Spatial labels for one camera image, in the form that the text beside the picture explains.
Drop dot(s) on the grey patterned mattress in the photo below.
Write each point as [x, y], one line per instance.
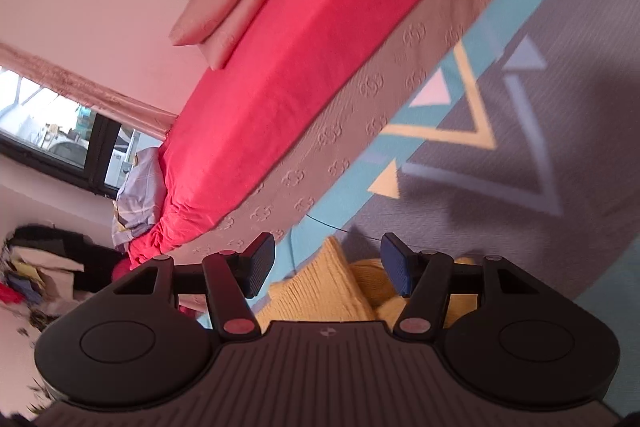
[360, 107]

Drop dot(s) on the bed with red sheet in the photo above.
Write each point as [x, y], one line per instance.
[300, 57]

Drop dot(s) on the pink curtain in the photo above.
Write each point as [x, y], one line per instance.
[90, 87]

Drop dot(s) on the grey-blue crumpled cloth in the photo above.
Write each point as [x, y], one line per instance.
[140, 197]

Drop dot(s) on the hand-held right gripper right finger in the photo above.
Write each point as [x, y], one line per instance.
[397, 267]

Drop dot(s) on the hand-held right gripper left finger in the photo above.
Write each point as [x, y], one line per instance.
[260, 264]

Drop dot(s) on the window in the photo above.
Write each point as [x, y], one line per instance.
[60, 132]

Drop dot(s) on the blue grey printed bedsheet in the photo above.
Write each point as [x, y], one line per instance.
[500, 187]

